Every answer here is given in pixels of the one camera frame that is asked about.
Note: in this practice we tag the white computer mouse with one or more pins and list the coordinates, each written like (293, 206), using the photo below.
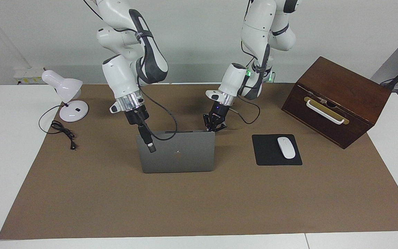
(286, 148)

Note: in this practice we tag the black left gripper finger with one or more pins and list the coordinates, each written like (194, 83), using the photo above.
(208, 122)
(220, 125)

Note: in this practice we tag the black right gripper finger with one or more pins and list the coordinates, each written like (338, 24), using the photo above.
(149, 137)
(145, 139)

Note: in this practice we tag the dark brown wooden box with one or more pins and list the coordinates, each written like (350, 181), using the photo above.
(344, 83)

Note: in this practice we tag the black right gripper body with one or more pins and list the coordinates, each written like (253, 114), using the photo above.
(136, 116)

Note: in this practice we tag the white desk lamp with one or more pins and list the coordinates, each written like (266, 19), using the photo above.
(66, 84)

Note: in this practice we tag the white wall power strip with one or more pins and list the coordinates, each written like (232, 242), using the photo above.
(28, 74)

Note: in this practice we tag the black mouse pad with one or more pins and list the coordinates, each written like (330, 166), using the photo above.
(266, 152)

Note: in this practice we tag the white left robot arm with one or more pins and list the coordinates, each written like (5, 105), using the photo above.
(257, 24)

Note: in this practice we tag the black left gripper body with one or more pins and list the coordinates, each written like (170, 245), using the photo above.
(218, 110)

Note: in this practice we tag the brown table mat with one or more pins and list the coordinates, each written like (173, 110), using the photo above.
(116, 207)

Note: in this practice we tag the silver laptop computer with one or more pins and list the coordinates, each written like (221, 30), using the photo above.
(185, 155)

